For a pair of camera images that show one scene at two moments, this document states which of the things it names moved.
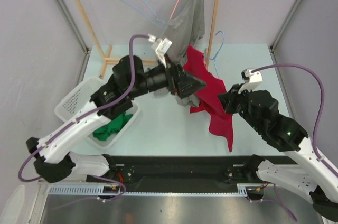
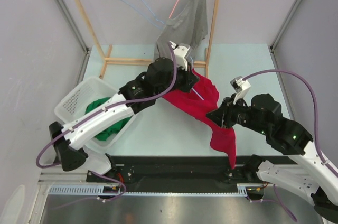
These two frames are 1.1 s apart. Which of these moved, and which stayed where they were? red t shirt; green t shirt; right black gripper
Moved: red t shirt; right black gripper
Stayed: green t shirt
